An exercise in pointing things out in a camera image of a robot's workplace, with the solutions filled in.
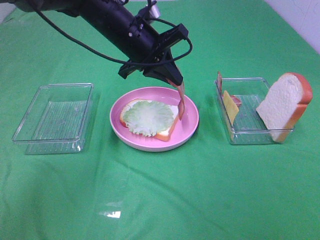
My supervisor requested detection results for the clear plastic film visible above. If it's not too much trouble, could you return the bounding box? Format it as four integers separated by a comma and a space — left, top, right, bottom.
94, 172, 131, 219

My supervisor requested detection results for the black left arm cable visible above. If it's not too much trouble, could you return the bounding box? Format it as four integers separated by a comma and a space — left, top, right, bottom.
32, 2, 194, 65

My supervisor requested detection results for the green lettuce leaf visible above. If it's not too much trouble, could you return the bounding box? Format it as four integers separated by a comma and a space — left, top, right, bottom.
123, 100, 175, 138

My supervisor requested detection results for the bacon strip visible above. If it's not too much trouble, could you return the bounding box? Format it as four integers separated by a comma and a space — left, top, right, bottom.
166, 78, 185, 120

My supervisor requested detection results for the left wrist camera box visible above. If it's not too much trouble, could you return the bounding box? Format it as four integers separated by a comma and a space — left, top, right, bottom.
138, 0, 161, 19

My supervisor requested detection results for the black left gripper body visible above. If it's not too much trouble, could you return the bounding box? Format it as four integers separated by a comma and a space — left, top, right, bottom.
104, 14, 189, 79

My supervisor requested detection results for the clear plastic tray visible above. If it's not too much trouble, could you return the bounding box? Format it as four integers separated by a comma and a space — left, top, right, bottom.
215, 77, 275, 145
12, 83, 94, 155

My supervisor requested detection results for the ham slice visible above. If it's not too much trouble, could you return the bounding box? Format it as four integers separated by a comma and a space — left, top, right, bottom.
216, 71, 242, 108

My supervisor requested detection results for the bread slice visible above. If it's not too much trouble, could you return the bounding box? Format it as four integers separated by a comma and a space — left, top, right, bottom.
256, 72, 313, 143
119, 98, 183, 142

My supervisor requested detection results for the left clear plastic tray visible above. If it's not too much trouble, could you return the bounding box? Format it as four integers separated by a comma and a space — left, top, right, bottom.
12, 83, 94, 155

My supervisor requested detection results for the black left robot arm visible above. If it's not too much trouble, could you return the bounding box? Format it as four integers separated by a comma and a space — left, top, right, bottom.
9, 0, 190, 86

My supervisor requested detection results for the green table cloth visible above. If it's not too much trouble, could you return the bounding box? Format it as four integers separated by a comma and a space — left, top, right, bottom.
0, 0, 320, 240

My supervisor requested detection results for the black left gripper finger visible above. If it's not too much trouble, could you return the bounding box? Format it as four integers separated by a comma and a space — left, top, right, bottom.
143, 62, 183, 86

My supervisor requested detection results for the yellow cheese slice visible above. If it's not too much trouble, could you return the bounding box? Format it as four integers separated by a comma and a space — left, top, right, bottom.
222, 90, 242, 125

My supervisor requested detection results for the right clear plastic tray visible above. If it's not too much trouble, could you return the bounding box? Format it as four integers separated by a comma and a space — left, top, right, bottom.
215, 77, 275, 145

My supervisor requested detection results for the pink round plate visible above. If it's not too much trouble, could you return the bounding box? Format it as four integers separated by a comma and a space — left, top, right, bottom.
109, 86, 199, 152

